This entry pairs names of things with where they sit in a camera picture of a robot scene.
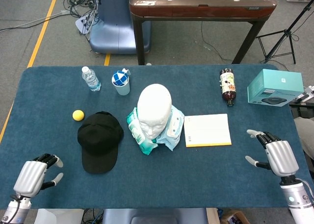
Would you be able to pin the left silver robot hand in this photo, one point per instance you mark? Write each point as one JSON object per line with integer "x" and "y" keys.
{"x": 29, "y": 177}

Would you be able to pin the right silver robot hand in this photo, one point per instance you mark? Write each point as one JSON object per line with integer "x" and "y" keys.
{"x": 282, "y": 157}

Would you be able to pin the black baseball cap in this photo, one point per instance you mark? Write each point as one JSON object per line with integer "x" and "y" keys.
{"x": 98, "y": 140}

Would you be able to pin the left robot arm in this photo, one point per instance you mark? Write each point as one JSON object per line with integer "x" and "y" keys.
{"x": 14, "y": 209}

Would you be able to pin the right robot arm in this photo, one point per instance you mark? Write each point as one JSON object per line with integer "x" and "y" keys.
{"x": 296, "y": 199}

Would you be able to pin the white mannequin head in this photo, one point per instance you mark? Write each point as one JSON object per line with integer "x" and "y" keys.
{"x": 154, "y": 106}

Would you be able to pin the grey chair seat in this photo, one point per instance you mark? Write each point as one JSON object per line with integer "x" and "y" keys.
{"x": 305, "y": 133}

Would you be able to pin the white black device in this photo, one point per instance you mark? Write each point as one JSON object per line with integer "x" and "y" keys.
{"x": 307, "y": 91}

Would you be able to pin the open cardboard box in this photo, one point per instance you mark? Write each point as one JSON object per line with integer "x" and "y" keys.
{"x": 241, "y": 216}

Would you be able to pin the teal product box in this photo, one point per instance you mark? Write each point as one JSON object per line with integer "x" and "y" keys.
{"x": 279, "y": 81}

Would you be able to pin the white notebook with yellow edge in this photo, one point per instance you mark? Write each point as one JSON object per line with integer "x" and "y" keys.
{"x": 208, "y": 130}

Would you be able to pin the yellow ball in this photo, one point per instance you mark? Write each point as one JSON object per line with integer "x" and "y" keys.
{"x": 78, "y": 115}

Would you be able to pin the dark brown drink bottle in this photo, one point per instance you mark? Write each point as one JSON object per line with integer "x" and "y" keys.
{"x": 228, "y": 89}

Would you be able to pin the light blue wet wipes pack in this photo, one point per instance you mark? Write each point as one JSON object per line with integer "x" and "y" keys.
{"x": 175, "y": 128}

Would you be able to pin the blue carpet table cover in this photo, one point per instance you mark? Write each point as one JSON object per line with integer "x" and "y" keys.
{"x": 171, "y": 179}

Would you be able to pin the clear plastic water bottle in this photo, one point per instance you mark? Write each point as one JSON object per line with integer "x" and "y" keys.
{"x": 91, "y": 80}

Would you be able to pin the green wet wipes pack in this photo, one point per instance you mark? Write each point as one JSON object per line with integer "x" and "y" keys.
{"x": 137, "y": 135}

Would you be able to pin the black tripod stand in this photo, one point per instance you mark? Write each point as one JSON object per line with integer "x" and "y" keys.
{"x": 285, "y": 32}

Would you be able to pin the light blue plastic cup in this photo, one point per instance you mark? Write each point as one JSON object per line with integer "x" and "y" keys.
{"x": 122, "y": 89}

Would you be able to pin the blue grey robot torso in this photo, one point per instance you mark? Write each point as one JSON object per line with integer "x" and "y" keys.
{"x": 154, "y": 216}

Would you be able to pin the blue white snake puzzle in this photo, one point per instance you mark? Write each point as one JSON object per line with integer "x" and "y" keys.
{"x": 119, "y": 77}

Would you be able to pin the white power strip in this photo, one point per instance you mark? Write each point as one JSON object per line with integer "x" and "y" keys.
{"x": 81, "y": 23}

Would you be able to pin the brown mahjong table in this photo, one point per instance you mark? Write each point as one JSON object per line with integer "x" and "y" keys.
{"x": 196, "y": 11}

